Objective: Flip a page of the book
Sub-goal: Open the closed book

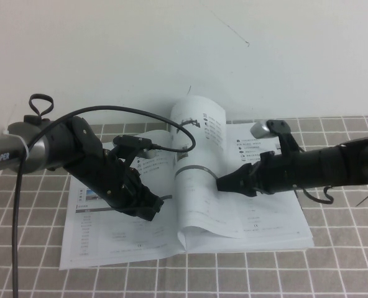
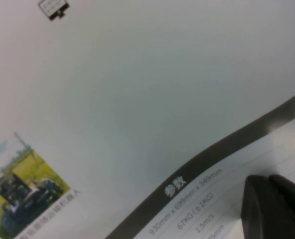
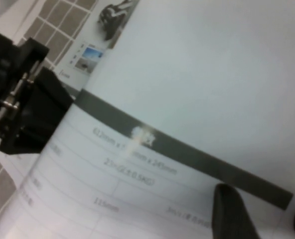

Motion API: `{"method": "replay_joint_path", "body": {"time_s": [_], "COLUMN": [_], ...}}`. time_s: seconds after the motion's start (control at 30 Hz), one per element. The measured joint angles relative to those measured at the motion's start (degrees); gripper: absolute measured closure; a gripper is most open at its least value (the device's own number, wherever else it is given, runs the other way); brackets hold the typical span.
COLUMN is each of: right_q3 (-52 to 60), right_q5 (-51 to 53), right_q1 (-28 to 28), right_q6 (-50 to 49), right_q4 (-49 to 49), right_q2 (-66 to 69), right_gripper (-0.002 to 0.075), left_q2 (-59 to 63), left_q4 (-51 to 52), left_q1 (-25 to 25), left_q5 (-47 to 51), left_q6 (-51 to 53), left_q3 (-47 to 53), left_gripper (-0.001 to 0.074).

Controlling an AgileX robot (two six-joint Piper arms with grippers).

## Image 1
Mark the black left camera cable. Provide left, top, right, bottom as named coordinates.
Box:
left=11, top=105, right=198, bottom=298

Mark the black strap loop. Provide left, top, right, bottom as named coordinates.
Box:
left=28, top=93, right=55, bottom=118

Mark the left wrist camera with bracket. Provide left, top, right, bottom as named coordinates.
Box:
left=112, top=133, right=156, bottom=160

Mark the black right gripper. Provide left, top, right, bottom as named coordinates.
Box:
left=216, top=150, right=300, bottom=199

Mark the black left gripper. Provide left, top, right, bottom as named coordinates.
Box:
left=66, top=148, right=165, bottom=222

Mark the white zip tie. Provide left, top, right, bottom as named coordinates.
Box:
left=2, top=132, right=32, bottom=158

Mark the grey white checked tablecloth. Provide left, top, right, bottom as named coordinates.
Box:
left=0, top=115, right=368, bottom=298

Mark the white product manual book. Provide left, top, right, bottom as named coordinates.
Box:
left=58, top=94, right=315, bottom=270

